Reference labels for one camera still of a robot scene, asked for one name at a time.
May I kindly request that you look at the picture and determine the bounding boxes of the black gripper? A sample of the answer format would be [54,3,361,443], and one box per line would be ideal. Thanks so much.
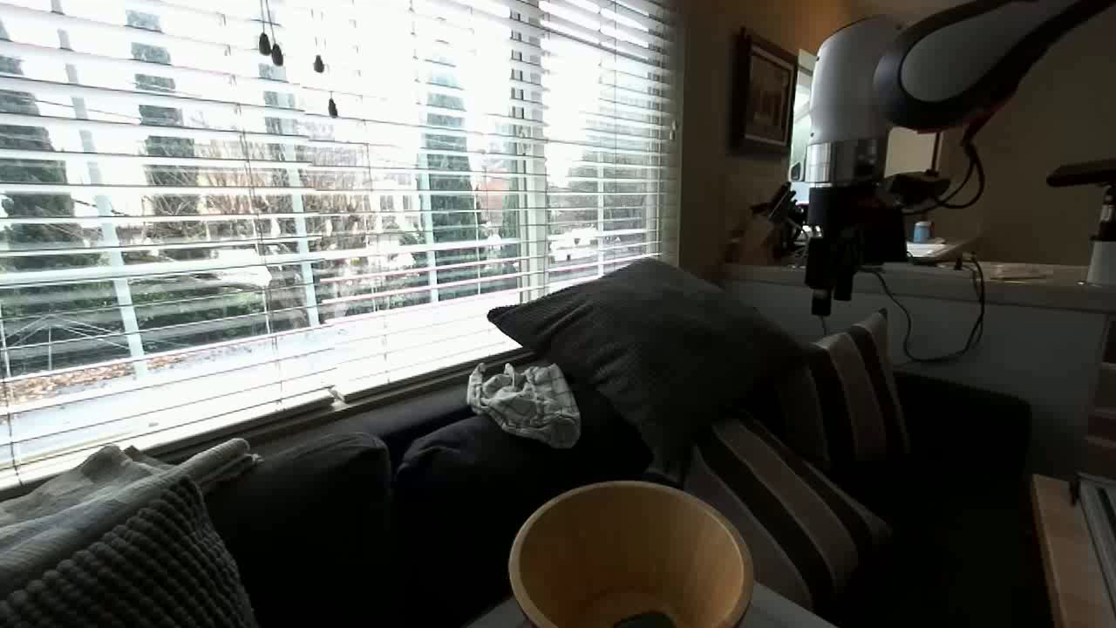
[803,181,914,320]

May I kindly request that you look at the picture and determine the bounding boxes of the dark gray textured pillow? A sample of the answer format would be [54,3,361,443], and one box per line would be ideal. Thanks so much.
[485,254,808,481]

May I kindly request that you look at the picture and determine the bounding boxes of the black and beige striped pillow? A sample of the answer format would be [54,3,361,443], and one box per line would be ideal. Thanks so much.
[679,411,898,613]
[763,312,918,468]

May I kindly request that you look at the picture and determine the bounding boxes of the gray knit pillow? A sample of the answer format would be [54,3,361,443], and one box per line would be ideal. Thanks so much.
[0,477,261,628]

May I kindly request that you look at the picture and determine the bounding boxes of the knife block with knives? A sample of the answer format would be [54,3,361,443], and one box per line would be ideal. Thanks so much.
[750,177,808,264]

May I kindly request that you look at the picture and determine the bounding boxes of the white counter ledge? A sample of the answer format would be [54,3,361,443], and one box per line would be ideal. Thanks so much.
[714,254,1116,313]

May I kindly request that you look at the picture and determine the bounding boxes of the dark sofa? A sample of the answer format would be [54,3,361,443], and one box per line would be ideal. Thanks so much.
[205,305,1039,628]

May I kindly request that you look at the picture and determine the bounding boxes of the white spray bottle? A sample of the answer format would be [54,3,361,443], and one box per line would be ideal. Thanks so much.
[1084,185,1116,291]

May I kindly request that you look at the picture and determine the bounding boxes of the crumpled silver white bag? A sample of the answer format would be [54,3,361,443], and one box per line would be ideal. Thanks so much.
[464,360,587,454]

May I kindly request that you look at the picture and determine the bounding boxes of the light wooden bucket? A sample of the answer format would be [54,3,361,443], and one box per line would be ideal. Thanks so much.
[505,477,756,628]

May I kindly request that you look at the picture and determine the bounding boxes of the light wooden side table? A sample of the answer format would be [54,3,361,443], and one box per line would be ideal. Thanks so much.
[1027,468,1116,628]

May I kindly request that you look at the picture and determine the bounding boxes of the white window blinds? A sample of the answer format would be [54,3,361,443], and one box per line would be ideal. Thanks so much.
[0,0,683,488]

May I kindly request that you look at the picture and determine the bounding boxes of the folded gray blanket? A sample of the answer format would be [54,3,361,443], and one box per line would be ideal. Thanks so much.
[0,436,261,597]

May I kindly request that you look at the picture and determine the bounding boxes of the black cable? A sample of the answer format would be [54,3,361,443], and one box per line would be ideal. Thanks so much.
[870,117,990,368]

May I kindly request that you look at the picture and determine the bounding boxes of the black horizontal handle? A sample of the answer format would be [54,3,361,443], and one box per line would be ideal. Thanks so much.
[1043,157,1116,193]

